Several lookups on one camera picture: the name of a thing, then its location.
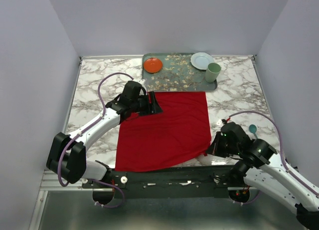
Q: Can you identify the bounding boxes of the light blue plate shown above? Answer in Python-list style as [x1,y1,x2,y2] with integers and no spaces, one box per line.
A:
[190,52,214,70]

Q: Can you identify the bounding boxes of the aluminium frame rail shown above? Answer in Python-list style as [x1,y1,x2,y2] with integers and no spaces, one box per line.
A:
[41,168,110,191]

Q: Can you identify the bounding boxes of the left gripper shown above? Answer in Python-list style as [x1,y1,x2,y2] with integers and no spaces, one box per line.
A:
[131,91,163,117]

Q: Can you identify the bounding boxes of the teal spoon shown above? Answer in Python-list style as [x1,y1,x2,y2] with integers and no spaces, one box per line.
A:
[249,124,258,139]

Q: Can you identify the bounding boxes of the floral teal serving tray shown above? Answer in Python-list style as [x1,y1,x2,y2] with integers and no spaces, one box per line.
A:
[142,53,217,92]

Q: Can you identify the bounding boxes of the red cloth napkin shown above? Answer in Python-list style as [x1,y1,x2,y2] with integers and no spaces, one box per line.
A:
[115,92,211,172]

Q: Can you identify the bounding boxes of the orange saucer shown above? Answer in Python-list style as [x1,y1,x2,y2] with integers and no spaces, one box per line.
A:
[143,57,162,73]

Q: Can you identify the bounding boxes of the green cup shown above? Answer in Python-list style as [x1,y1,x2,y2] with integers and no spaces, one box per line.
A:
[205,63,221,83]

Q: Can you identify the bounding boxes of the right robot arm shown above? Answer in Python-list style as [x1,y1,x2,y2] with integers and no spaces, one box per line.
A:
[206,122,319,230]

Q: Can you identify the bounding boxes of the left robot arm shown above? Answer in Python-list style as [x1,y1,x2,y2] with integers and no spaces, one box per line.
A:
[46,81,162,188]

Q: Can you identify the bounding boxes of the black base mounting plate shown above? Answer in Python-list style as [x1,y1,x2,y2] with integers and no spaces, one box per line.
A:
[82,165,251,199]

